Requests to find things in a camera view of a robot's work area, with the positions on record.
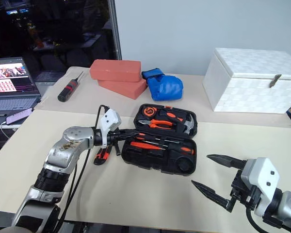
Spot slim orange screwdriver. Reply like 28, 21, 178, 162
130, 141, 168, 151

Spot open laptop computer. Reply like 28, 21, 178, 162
0, 56, 42, 113

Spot black red screwdriver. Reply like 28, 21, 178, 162
57, 70, 84, 103

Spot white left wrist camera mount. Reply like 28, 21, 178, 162
97, 108, 122, 149

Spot thin black precision screwdriver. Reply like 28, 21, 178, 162
135, 135, 184, 144

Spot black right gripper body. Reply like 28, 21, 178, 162
229, 169, 260, 212

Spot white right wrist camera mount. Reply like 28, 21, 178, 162
241, 157, 281, 218

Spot smartphone with pink screen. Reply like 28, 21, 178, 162
5, 107, 33, 126

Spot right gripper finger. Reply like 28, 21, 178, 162
206, 154, 248, 170
191, 180, 236, 214

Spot white woven lidded box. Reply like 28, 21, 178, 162
202, 47, 291, 114

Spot red brick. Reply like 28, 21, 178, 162
90, 59, 142, 83
97, 78, 148, 100

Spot orange handled pliers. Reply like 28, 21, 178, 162
138, 118, 174, 130

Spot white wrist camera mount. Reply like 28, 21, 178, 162
241, 157, 281, 218
97, 108, 122, 149

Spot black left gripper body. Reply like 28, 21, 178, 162
107, 130, 124, 147

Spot blue padded glove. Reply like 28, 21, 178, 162
141, 68, 184, 101

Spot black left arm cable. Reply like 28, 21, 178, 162
53, 104, 110, 233

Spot orange black tape measure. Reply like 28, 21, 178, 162
143, 106, 159, 120

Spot orange black handled screwdriver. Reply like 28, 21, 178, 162
157, 143, 195, 156

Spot white phone charging cable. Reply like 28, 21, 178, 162
0, 121, 11, 139

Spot claw hammer orange black handle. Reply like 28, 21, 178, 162
159, 109, 197, 134

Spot grey threaded metal pole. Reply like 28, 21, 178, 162
108, 0, 123, 61

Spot black plastic tool case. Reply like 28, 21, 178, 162
120, 103, 198, 177

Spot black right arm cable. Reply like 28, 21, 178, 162
245, 208, 266, 233

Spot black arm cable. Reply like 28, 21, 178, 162
245, 208, 266, 233
53, 104, 110, 233

